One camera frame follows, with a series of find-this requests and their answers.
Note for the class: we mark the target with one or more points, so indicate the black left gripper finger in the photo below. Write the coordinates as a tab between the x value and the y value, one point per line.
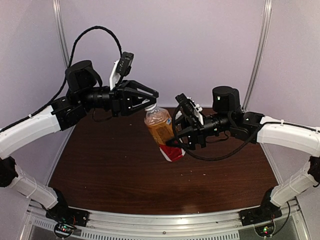
139	87
138	103

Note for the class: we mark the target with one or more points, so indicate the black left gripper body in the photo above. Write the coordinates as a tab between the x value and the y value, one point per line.
116	96

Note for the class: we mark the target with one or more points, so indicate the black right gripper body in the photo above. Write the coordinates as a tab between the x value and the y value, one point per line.
200	136

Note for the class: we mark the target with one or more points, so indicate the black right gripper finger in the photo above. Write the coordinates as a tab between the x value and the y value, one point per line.
183	120
184	138

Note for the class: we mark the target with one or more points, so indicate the large gold label drink bottle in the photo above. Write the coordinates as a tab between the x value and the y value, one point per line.
159	123

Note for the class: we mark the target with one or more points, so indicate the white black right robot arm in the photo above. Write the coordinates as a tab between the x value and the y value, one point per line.
253	127

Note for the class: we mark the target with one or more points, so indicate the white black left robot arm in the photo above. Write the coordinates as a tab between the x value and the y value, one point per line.
85	92

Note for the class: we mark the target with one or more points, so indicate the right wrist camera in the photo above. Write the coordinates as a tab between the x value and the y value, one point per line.
192	110

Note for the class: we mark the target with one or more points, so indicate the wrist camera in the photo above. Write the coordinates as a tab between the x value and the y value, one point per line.
124	64
192	110

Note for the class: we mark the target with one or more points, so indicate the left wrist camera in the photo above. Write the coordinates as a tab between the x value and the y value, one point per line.
124	64

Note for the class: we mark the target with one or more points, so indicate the right aluminium frame post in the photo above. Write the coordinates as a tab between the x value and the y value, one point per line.
264	32

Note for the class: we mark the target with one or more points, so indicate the aluminium frame post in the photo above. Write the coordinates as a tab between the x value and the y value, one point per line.
57	11
264	32

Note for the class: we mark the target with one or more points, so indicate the front aluminium frame rail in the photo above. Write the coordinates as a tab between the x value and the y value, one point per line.
221	225

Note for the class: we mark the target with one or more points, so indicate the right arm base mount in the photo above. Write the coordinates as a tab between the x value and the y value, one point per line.
265	215

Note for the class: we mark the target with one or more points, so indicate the left aluminium frame post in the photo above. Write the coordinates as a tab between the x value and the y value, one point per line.
57	11

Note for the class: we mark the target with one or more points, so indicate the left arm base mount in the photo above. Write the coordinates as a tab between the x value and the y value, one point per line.
67	218

